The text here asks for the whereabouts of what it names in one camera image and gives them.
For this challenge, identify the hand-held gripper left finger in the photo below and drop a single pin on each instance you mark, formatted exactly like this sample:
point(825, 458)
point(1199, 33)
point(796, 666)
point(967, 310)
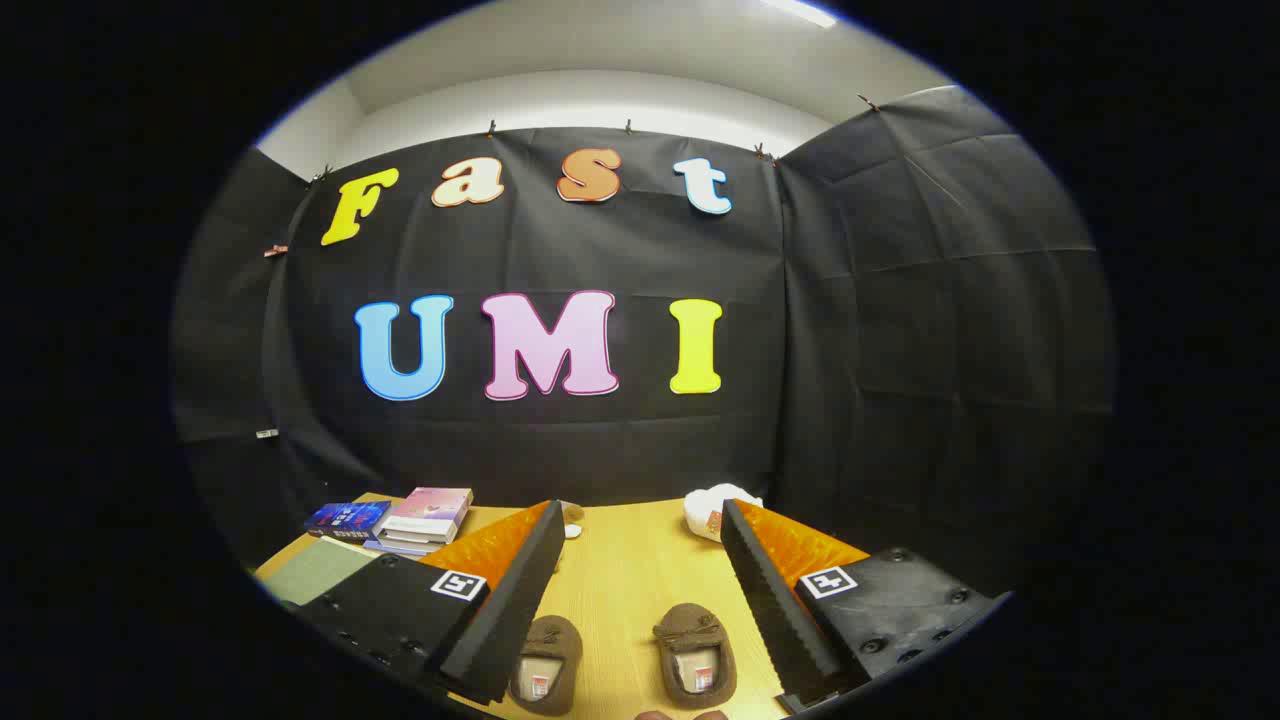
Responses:
point(520, 600)

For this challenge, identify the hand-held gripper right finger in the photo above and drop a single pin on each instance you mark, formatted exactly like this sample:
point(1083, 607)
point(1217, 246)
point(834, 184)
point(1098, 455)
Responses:
point(770, 600)

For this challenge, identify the brown fuzzy slipper shoe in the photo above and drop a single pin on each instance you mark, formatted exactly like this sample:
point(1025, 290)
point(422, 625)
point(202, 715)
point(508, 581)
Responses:
point(548, 640)
point(690, 625)

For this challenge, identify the green fabric storage box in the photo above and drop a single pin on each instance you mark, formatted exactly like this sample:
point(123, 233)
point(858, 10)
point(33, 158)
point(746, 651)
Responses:
point(320, 570)

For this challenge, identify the tan bread plush toy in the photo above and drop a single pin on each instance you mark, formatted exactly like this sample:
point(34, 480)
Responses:
point(573, 513)

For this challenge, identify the white plush toy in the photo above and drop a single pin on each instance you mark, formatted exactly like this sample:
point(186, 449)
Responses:
point(705, 505)

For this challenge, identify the white book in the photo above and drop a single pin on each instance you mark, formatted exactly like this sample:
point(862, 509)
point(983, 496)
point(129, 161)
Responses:
point(420, 533)

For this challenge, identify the pale blue book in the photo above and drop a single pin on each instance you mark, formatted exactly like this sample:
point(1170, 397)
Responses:
point(400, 548)

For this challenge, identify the pink cover book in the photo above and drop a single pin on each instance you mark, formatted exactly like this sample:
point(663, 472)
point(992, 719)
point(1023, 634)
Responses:
point(430, 505)

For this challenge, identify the dark blue book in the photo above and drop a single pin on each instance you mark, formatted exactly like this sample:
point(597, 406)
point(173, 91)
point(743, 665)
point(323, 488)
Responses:
point(345, 518)

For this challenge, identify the black backdrop cloth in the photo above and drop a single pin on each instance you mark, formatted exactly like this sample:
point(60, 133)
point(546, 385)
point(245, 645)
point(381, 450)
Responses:
point(600, 250)

